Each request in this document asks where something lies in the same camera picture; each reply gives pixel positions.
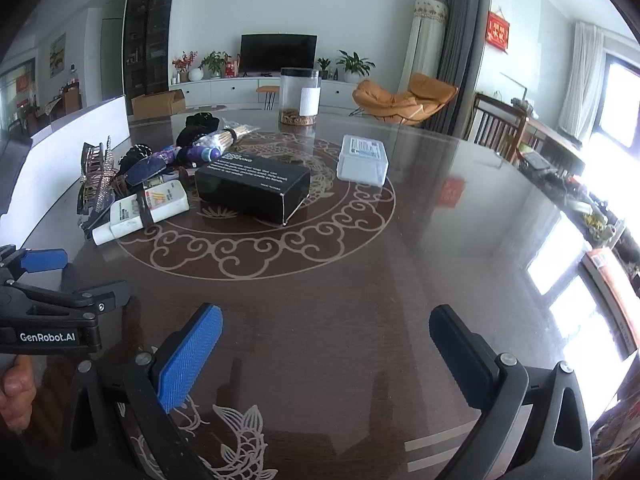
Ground bundle of wooden sticks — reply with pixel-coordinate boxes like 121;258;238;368
194;125;258;153

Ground person's left hand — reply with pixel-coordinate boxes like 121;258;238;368
1;356;37;432

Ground clear plastic floss box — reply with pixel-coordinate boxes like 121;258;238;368
336;134;388;188

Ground black rectangular box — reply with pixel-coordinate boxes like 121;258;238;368
194;153;311;226

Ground purple toy wand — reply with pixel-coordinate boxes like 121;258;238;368
155;145;222;165

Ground black fabric pouch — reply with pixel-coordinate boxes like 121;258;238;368
176;112;220;148

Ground white sunscreen tube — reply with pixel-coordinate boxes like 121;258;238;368
92;180;189;246

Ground small wooden stool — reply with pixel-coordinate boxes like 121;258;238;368
256;84;280;110

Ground white cardboard box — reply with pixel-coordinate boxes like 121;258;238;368
1;96;129;247

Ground green plant left of tv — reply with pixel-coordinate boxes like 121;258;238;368
201;51;231;78

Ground green potted plant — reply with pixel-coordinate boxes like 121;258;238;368
336;50;376;84

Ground grey curtain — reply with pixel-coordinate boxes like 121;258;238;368
427;0;490;138

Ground dark wooden chair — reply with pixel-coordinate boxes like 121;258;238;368
465;93;528;164

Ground red wall hanging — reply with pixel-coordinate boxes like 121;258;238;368
485;11;510;52

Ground dark display shelf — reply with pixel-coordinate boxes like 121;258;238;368
122;0;171;115

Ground white tv cabinet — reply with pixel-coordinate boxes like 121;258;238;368
171;77;362;111

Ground white standing air conditioner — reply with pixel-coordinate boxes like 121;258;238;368
398;0;448;92

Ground brown cardboard box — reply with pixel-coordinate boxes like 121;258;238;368
131;90;186;120

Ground black flat television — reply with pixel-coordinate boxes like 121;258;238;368
240;34;317;74

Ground clear cylindrical jar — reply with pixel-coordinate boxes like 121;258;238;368
279;67;321;127

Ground red flower vase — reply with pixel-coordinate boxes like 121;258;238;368
172;51;198;82

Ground orange lounge chair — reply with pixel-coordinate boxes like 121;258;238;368
352;73;458;126

